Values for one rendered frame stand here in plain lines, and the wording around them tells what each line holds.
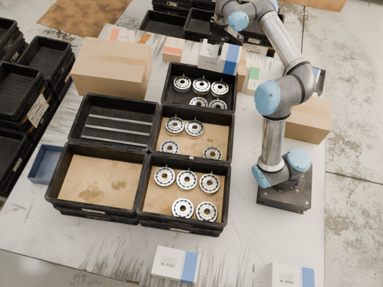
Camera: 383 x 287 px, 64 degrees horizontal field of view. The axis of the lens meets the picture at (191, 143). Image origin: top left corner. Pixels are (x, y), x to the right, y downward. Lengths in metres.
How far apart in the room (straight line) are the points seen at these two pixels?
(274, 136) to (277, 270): 0.61
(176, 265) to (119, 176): 0.50
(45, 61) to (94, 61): 0.91
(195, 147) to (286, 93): 0.65
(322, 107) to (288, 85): 0.78
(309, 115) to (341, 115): 1.32
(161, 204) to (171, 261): 0.26
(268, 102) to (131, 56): 1.02
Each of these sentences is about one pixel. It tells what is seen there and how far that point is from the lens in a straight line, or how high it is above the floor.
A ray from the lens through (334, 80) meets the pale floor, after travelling 3.39.
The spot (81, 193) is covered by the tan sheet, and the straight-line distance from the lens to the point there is 1.55.
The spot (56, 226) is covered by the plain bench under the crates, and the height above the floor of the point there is 0.70.
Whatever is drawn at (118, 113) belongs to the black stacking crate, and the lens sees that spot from 1.73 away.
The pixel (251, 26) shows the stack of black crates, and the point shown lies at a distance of 2.83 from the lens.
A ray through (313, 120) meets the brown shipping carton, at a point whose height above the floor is 0.86.
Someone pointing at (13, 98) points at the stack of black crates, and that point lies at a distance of 2.44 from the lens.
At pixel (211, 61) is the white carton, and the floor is 1.11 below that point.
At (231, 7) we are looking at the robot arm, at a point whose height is 1.44.
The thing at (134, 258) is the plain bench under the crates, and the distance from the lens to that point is 1.55.
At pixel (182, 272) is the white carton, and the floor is 0.79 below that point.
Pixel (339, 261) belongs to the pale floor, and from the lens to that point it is 2.54.
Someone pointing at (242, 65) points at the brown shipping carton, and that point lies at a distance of 1.95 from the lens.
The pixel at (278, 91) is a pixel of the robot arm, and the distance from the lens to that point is 1.11.
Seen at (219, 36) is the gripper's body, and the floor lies 1.25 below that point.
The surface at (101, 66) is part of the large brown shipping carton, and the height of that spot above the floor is 0.90.
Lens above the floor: 2.22
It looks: 60 degrees down
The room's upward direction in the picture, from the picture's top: 7 degrees clockwise
